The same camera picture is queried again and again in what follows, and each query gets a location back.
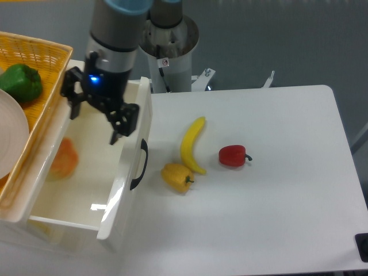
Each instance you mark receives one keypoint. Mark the black drawer handle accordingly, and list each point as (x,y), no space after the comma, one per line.
(142,165)

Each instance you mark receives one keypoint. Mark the yellow bell pepper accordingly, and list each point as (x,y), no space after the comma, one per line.
(177,176)

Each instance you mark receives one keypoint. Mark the upper white drawer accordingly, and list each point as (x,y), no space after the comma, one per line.
(92,205)

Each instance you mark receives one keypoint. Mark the green bell pepper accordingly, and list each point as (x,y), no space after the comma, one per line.
(22,82)

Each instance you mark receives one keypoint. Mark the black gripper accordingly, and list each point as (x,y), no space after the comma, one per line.
(104,90)

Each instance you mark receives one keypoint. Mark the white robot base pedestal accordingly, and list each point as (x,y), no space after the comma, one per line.
(169,54)

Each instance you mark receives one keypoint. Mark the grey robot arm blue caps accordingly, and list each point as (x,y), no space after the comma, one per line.
(115,34)

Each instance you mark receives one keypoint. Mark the white plate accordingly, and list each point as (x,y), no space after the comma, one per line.
(14,132)

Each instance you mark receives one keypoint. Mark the yellow woven basket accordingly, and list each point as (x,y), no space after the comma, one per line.
(41,65)

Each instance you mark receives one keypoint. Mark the yellow banana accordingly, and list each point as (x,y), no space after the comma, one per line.
(187,145)

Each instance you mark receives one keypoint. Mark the red bell pepper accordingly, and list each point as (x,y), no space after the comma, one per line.
(233,156)

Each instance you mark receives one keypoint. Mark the black object at table edge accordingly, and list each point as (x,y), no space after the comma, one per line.
(361,240)

